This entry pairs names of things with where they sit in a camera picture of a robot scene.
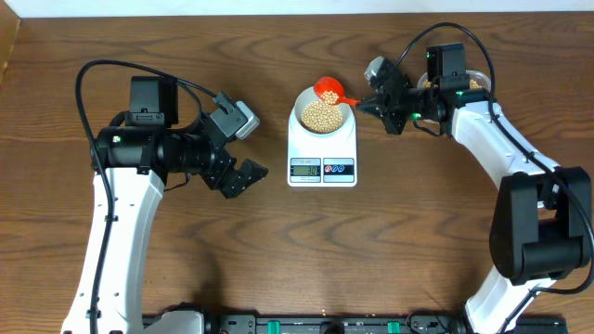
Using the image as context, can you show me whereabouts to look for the red plastic measuring scoop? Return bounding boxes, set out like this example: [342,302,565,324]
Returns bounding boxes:
[313,76,361,107]

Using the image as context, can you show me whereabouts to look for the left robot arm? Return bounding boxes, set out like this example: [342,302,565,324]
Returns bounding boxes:
[61,76,267,333]

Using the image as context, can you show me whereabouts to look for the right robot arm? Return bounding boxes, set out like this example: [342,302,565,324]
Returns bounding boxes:
[356,44,593,333]

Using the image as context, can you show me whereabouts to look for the soybeans in bowl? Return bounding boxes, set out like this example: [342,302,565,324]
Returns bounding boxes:
[300,101,342,134]

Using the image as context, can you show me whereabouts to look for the grey round bowl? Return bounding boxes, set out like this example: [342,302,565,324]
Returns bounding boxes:
[295,91,351,133]

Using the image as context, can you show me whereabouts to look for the white digital kitchen scale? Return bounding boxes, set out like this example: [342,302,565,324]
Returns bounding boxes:
[287,101,358,187]

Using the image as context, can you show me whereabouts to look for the pile of soybeans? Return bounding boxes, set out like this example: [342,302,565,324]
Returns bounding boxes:
[418,79,482,89]

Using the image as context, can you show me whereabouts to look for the clear plastic container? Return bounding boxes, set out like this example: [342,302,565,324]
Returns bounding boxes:
[417,70,491,91]

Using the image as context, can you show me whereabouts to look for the black left camera cable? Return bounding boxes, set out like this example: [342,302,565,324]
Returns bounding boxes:
[74,58,229,334]

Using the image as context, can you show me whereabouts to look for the black camera cable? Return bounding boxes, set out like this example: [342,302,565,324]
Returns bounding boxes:
[74,58,229,334]
[394,21,594,334]

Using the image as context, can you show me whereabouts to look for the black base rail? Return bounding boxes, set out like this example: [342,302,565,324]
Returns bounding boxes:
[141,301,568,334]

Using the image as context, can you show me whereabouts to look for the black right camera cable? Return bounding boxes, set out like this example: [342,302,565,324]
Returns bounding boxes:
[394,21,594,334]

